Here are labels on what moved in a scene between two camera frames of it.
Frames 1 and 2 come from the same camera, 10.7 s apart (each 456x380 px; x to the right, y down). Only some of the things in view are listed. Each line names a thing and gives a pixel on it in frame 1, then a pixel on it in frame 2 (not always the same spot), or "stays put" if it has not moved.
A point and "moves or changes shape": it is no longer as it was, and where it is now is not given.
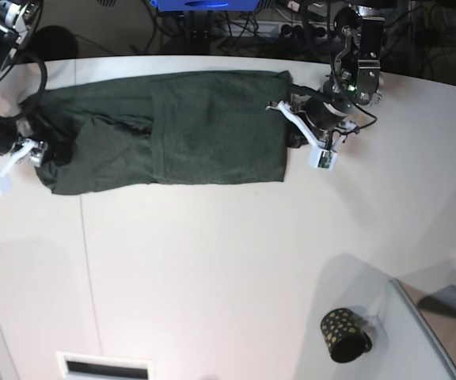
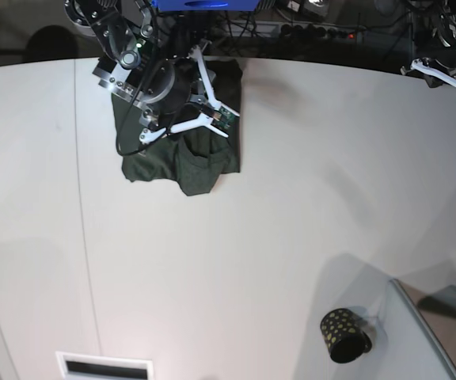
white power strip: (280, 29) stays put
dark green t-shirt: (165, 131) moves or changes shape
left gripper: (15, 138) -> (180, 96)
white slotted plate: (75, 366) stays put
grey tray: (453, 313) stays put
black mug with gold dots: (345, 338) stays put
